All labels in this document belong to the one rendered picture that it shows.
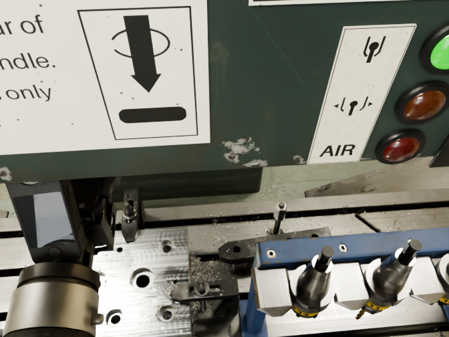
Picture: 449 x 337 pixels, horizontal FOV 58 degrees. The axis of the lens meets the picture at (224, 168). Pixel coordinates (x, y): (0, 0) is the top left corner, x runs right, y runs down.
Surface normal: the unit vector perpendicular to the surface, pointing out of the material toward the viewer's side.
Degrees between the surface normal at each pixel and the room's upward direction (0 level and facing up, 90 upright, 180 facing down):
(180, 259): 0
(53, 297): 18
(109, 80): 90
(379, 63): 90
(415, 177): 25
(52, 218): 64
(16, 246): 0
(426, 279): 0
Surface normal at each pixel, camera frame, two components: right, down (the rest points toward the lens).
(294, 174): 0.01, -0.62
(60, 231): 0.11, 0.42
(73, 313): 0.75, -0.45
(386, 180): -0.40, -0.51
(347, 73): 0.09, 0.78
